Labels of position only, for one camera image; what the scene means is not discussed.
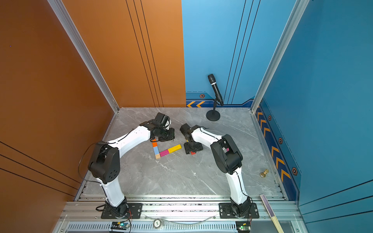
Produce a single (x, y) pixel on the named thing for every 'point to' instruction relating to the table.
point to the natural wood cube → (158, 156)
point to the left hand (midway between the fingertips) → (176, 134)
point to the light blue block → (156, 150)
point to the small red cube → (193, 153)
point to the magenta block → (164, 153)
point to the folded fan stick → (271, 213)
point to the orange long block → (154, 144)
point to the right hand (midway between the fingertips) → (193, 151)
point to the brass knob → (263, 174)
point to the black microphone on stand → (213, 115)
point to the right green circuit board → (243, 226)
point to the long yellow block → (176, 148)
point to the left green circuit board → (120, 225)
